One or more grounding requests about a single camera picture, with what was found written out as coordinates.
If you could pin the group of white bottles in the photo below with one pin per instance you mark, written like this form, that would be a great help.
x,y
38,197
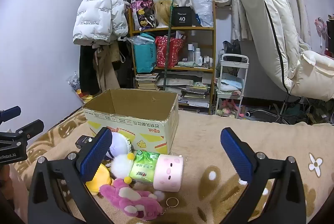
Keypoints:
x,y
198,55

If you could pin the beige hanging coat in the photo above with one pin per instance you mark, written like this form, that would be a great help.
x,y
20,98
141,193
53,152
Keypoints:
x,y
105,70

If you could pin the printed tote bag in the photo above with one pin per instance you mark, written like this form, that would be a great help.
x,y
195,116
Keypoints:
x,y
142,12

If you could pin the teal bag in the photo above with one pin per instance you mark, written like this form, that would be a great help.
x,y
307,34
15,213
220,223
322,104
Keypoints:
x,y
144,55

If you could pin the green tissue pack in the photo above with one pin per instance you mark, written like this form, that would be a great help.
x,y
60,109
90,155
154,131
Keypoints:
x,y
143,166

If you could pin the white trolley cart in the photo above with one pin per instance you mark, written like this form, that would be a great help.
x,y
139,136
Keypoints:
x,y
233,57

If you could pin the cream padded chair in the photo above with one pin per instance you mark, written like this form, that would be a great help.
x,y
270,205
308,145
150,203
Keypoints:
x,y
271,17

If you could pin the blond wig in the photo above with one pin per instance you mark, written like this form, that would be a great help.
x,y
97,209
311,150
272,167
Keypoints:
x,y
161,11

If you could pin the light blue cloth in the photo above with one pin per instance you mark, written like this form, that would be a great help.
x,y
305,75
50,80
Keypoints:
x,y
231,83

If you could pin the white fluffy plush toy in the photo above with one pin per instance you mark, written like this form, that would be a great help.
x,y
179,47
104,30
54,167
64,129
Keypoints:
x,y
121,165

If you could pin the yellow plush toy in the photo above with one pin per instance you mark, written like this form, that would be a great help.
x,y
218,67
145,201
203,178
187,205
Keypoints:
x,y
100,183

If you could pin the stack of papers and magazines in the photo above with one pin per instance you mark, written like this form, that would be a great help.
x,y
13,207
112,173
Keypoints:
x,y
193,96

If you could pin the pink cylinder plush toy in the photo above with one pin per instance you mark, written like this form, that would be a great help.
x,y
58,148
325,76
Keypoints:
x,y
168,171

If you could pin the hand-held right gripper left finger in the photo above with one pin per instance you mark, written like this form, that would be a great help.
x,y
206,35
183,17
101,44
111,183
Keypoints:
x,y
94,153

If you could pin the black bag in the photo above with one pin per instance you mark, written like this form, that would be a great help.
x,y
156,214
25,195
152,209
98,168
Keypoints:
x,y
232,49

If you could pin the stack of books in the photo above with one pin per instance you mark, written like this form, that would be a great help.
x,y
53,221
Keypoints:
x,y
147,81

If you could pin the pink desk fan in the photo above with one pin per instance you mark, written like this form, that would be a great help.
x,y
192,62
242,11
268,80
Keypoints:
x,y
321,28

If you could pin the printed cardboard box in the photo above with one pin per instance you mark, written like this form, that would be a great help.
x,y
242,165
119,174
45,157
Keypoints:
x,y
146,130

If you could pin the pink plush toys pile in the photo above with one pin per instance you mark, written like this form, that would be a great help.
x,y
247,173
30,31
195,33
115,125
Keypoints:
x,y
229,109

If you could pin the white puffer jacket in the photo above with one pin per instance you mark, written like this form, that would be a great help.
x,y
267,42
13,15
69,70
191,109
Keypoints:
x,y
96,10

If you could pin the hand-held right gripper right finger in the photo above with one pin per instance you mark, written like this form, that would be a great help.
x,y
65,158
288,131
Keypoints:
x,y
234,151

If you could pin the red patterned bag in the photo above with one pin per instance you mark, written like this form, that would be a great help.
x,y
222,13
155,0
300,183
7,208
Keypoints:
x,y
169,53

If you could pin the green pole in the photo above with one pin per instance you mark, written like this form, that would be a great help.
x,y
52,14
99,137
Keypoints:
x,y
169,38

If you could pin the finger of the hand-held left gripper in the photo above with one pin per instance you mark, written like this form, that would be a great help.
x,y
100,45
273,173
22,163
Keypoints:
x,y
11,112
32,128

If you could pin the wooden shelf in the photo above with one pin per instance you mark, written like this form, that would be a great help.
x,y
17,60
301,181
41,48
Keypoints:
x,y
182,28

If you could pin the black box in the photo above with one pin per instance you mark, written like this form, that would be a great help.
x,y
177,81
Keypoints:
x,y
182,16

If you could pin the white plastic bag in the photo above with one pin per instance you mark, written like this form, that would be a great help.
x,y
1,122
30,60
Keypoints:
x,y
202,7

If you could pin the purple white plush doll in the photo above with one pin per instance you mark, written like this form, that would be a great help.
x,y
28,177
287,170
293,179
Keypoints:
x,y
118,144

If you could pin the black hanging coat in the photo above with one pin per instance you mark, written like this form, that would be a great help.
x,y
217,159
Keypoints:
x,y
87,70

